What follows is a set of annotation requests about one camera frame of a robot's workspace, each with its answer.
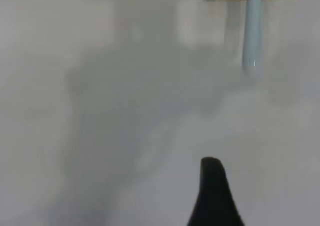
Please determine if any spoon with light blue handle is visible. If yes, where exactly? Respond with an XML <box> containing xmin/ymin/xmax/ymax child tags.
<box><xmin>241</xmin><ymin>0</ymin><xmax>264</xmax><ymax>68</ymax></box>

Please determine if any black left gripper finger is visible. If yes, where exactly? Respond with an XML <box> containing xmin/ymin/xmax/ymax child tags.
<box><xmin>186</xmin><ymin>156</ymin><xmax>246</xmax><ymax>226</ymax></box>

